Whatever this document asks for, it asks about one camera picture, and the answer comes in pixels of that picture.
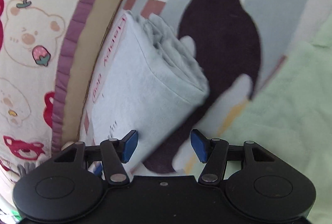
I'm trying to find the light grey sweatshirt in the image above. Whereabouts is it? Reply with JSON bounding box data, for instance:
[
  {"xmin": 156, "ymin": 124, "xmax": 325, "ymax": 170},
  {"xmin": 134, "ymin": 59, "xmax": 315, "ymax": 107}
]
[{"xmin": 91, "ymin": 11, "xmax": 209, "ymax": 170}]

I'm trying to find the light green blanket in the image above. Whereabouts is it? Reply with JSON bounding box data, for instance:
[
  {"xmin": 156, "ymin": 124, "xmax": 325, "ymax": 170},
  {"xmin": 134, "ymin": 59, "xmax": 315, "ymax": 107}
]
[{"xmin": 221, "ymin": 15, "xmax": 332, "ymax": 224}]

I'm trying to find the striped pink grey rug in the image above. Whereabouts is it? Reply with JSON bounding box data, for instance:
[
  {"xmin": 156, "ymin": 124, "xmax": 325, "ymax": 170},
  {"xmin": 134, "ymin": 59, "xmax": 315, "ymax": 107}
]
[{"xmin": 80, "ymin": 0, "xmax": 331, "ymax": 173}]

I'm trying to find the cartoon bear bed sheet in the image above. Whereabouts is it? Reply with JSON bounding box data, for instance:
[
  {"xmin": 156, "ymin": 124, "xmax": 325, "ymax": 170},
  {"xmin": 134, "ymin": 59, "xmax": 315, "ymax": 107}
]
[{"xmin": 1, "ymin": 0, "xmax": 95, "ymax": 223}]

